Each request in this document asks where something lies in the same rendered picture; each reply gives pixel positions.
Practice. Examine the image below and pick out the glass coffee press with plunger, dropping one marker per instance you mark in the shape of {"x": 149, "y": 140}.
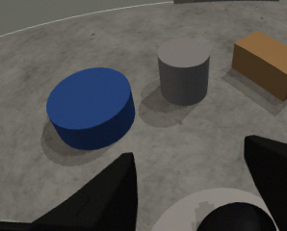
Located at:
{"x": 217, "y": 210}

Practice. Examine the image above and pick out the grey cylinder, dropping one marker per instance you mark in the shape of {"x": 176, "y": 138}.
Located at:
{"x": 184, "y": 70}

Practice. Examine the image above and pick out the blue short cylinder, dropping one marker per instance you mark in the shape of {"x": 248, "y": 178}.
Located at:
{"x": 92, "y": 108}

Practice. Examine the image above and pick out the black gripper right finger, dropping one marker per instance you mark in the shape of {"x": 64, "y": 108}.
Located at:
{"x": 267, "y": 164}

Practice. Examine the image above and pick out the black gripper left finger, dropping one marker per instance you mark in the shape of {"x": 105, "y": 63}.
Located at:
{"x": 107, "y": 203}

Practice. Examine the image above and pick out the tan rectangular block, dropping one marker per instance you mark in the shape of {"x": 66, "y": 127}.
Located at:
{"x": 263, "y": 60}

